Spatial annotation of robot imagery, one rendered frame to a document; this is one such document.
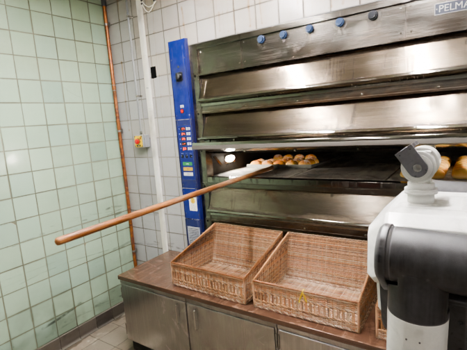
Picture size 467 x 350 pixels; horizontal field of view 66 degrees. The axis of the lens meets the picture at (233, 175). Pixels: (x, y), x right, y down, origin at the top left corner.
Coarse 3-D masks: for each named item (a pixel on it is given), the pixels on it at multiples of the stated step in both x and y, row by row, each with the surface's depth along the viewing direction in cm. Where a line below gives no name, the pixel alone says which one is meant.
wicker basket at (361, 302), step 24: (288, 240) 223; (312, 240) 215; (336, 240) 207; (360, 240) 200; (264, 264) 198; (288, 264) 222; (312, 264) 214; (336, 264) 206; (360, 264) 199; (264, 288) 184; (288, 288) 176; (312, 288) 204; (336, 288) 202; (360, 288) 198; (288, 312) 179; (312, 312) 172; (336, 312) 177; (360, 312) 161
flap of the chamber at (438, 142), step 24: (240, 144) 220; (264, 144) 211; (288, 144) 202; (312, 144) 194; (336, 144) 187; (360, 144) 180; (384, 144) 174; (408, 144) 169; (432, 144) 166; (456, 144) 163
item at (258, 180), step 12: (216, 180) 254; (252, 180) 237; (264, 180) 232; (276, 180) 227; (288, 180) 222; (300, 180) 218; (312, 180) 214; (324, 180) 211; (336, 180) 208; (348, 180) 205; (360, 180) 202
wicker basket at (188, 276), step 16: (224, 224) 252; (208, 240) 252; (224, 240) 251; (240, 240) 243; (256, 240) 236; (272, 240) 229; (192, 256) 238; (208, 256) 252; (224, 256) 249; (256, 256) 235; (176, 272) 226; (192, 272) 212; (208, 272) 204; (224, 272) 234; (240, 272) 232; (256, 272) 231; (192, 288) 214; (208, 288) 207; (224, 288) 200; (240, 288) 193
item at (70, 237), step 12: (264, 168) 257; (228, 180) 219; (240, 180) 229; (192, 192) 190; (204, 192) 197; (156, 204) 168; (168, 204) 173; (120, 216) 151; (132, 216) 154; (84, 228) 136; (96, 228) 139; (60, 240) 127; (72, 240) 132
